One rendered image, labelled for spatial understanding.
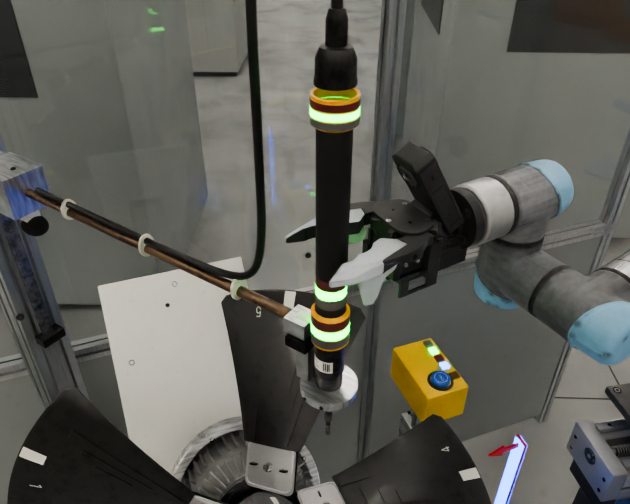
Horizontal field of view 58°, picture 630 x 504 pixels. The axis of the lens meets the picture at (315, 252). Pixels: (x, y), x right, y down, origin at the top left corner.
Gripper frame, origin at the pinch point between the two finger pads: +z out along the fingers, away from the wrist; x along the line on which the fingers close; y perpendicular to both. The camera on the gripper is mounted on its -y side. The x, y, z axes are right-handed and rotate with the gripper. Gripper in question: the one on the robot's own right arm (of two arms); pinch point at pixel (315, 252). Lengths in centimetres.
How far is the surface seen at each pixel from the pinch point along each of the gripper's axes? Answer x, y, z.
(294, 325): 2.5, 11.2, 1.3
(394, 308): 60, 79, -63
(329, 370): -1.8, 15.6, -0.8
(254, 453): 9.7, 40.7, 5.0
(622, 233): 117, 158, -288
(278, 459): 6.0, 39.2, 2.8
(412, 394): 21, 63, -37
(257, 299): 8.6, 11.0, 3.0
